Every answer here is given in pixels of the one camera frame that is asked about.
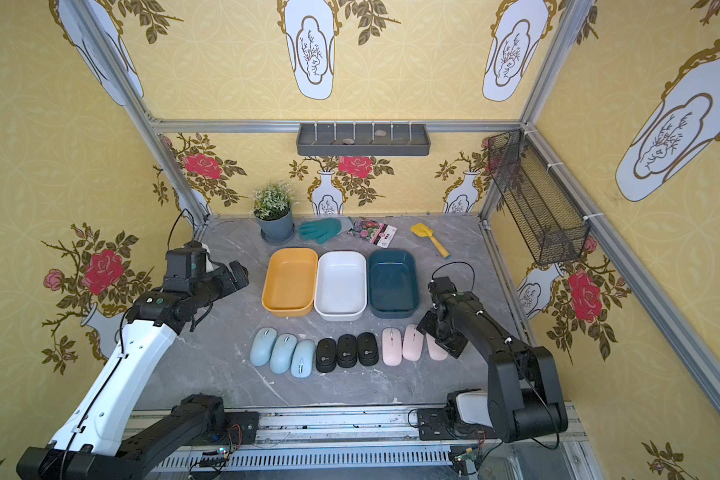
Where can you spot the potted green plant grey pot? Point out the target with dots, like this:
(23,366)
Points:
(272,207)

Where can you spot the teal garden glove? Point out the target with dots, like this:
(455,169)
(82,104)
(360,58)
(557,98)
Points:
(321,230)

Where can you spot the black mouse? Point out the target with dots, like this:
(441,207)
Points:
(326,355)
(347,351)
(368,350)

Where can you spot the yellow toy shovel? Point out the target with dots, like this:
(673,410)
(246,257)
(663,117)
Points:
(423,231)

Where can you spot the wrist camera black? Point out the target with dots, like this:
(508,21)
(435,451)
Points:
(184,267)
(441,288)

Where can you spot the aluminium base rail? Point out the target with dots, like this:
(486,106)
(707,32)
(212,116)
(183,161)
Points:
(329,437)

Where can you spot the black wire mesh basket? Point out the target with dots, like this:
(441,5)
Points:
(551,224)

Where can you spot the dark teal storage box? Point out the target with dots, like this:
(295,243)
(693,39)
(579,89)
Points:
(392,284)

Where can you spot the grey wall shelf tray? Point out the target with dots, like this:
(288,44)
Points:
(355,138)

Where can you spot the white storage box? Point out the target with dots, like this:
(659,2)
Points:
(341,288)

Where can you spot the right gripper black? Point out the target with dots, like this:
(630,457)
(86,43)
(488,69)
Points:
(442,333)

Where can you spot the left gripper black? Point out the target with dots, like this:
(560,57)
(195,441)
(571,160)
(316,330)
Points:
(229,278)

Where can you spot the yellow storage box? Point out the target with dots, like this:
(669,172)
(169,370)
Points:
(290,282)

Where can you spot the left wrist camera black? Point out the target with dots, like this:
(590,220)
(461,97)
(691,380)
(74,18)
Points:
(184,267)

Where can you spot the pink mouse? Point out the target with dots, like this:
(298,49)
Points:
(391,347)
(412,344)
(436,352)

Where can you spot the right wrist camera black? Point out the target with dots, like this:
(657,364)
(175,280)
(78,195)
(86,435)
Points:
(441,288)

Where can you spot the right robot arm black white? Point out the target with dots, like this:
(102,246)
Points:
(524,396)

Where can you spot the flower seed packet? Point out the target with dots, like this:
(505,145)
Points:
(377,233)

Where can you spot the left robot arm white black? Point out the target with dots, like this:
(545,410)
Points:
(91,445)

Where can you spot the light blue mouse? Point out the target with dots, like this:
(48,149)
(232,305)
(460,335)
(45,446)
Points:
(262,346)
(282,353)
(303,359)

